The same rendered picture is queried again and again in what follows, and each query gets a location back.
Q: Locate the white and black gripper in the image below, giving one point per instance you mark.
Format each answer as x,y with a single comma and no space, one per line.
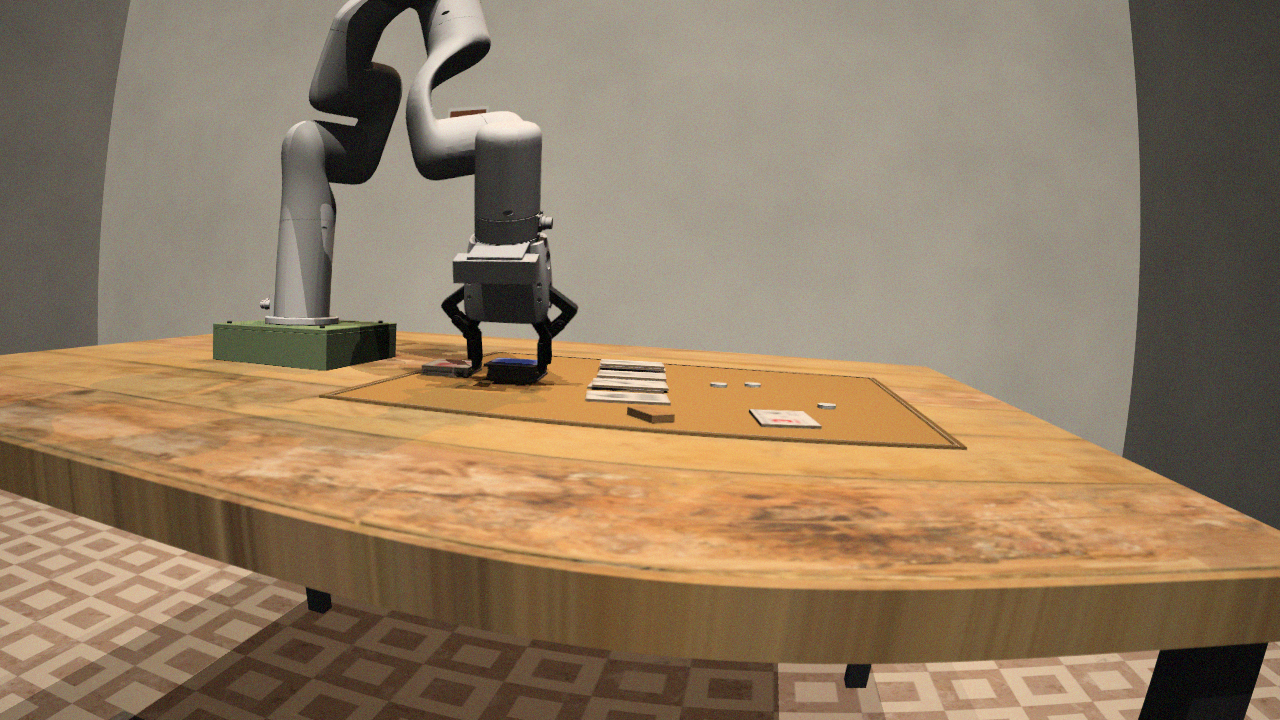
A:
512,303

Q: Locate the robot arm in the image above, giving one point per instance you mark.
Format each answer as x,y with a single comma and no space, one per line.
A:
347,83

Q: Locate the tan flat mat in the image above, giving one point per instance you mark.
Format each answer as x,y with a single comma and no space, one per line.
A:
954,442

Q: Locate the white rules card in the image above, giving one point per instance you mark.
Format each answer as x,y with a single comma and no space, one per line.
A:
784,419

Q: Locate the brown square mat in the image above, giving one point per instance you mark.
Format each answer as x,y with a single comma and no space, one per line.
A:
864,411

